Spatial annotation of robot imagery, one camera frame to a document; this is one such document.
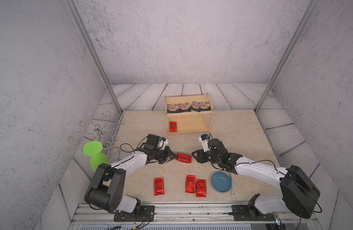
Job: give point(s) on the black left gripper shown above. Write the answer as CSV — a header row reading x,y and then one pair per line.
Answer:
x,y
168,157

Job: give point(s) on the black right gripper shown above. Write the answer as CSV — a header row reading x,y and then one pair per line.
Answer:
x,y
200,157

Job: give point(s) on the red tea bag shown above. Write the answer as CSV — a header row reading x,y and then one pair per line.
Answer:
x,y
201,188
184,158
190,184
159,187
173,126

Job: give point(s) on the brown tea bag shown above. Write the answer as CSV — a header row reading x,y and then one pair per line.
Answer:
x,y
172,108
204,106
195,107
184,107

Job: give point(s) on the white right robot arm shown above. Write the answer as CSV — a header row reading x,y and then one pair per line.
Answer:
x,y
297,194

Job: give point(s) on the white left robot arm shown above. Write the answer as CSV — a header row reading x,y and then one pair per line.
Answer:
x,y
106,190

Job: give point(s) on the light wooden two-tier shelf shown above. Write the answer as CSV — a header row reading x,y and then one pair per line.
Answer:
x,y
188,122

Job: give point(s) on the blue round plate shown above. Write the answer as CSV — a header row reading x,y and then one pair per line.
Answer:
x,y
221,182

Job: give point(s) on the green plastic goblet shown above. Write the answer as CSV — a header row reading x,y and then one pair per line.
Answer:
x,y
93,149

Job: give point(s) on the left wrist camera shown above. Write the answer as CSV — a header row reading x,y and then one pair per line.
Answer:
x,y
156,142

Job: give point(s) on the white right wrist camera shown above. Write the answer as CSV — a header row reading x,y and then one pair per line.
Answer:
x,y
204,139

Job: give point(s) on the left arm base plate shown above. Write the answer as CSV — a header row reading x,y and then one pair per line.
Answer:
x,y
142,213

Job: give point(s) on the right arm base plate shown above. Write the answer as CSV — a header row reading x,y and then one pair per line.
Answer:
x,y
249,213

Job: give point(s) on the silver wire cup rack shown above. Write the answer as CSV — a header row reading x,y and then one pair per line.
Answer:
x,y
104,130

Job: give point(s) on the left aluminium corner post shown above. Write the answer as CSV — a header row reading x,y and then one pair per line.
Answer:
x,y
92,52

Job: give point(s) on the aluminium corner post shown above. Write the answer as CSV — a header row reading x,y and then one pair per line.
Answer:
x,y
92,52
298,32

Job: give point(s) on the right aluminium corner post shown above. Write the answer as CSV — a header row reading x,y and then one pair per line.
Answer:
x,y
298,32

